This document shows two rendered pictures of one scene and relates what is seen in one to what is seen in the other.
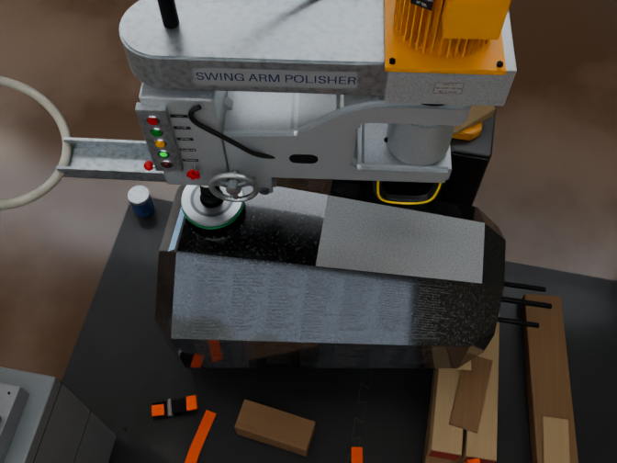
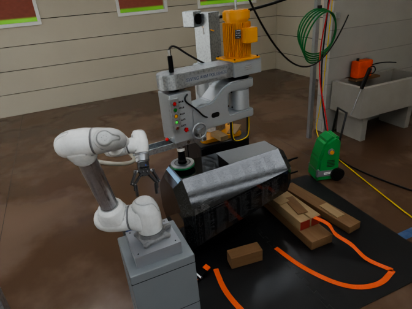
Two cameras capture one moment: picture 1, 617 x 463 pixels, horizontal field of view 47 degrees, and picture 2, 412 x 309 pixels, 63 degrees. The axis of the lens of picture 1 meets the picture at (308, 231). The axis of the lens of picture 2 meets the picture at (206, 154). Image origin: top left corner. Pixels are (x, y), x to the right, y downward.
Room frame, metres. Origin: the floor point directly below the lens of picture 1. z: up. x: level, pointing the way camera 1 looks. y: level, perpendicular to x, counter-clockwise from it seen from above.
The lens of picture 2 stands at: (-1.10, 1.62, 2.22)
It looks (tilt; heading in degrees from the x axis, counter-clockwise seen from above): 26 degrees down; 327
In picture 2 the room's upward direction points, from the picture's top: 5 degrees counter-clockwise
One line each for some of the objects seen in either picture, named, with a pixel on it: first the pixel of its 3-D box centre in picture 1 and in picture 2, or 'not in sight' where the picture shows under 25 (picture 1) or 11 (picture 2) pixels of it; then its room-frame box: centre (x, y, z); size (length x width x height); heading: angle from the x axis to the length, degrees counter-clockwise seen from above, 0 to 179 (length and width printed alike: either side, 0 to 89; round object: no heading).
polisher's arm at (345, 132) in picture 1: (328, 129); (216, 108); (1.25, -0.06, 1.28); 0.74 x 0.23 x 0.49; 87
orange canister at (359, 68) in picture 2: not in sight; (363, 67); (1.85, -3.35, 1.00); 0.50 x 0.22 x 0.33; 79
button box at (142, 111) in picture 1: (161, 139); (175, 116); (1.18, 0.41, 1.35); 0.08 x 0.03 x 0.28; 87
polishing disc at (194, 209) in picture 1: (212, 198); (182, 162); (1.29, 0.33, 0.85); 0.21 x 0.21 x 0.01
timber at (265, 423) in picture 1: (275, 427); (244, 255); (0.69, 0.14, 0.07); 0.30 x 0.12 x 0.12; 72
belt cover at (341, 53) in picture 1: (314, 50); (209, 73); (1.27, -0.02, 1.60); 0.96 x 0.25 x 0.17; 87
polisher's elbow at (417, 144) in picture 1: (420, 120); (238, 97); (1.26, -0.33, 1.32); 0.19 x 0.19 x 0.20
